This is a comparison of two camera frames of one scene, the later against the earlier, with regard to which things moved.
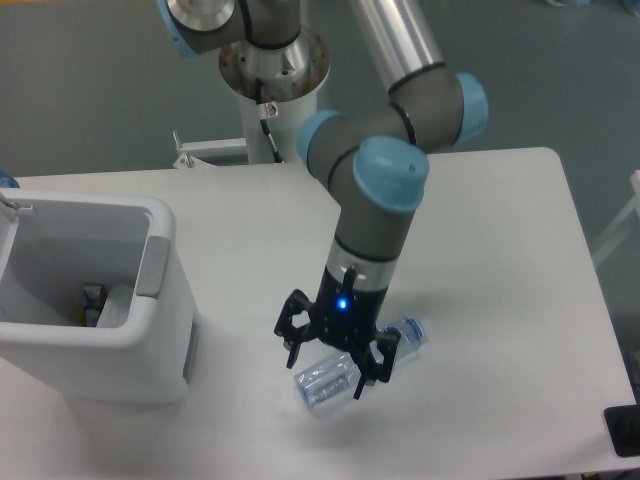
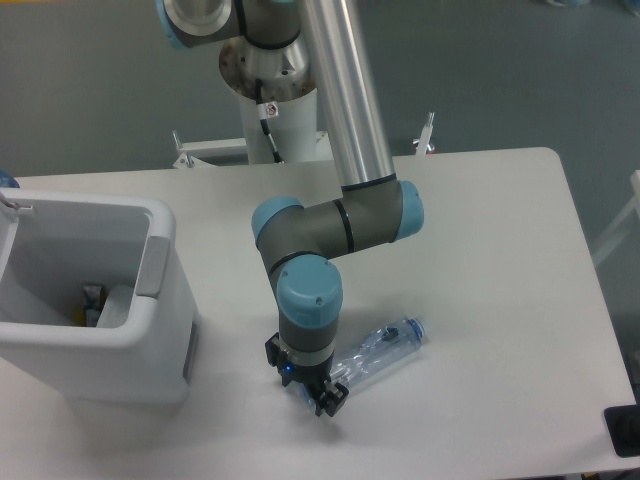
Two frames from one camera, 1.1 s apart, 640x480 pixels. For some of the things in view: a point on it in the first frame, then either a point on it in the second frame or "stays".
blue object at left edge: [7, 181] stays
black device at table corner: [623, 426] stays
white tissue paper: [118, 307] stays
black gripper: [345, 310] -> [333, 395]
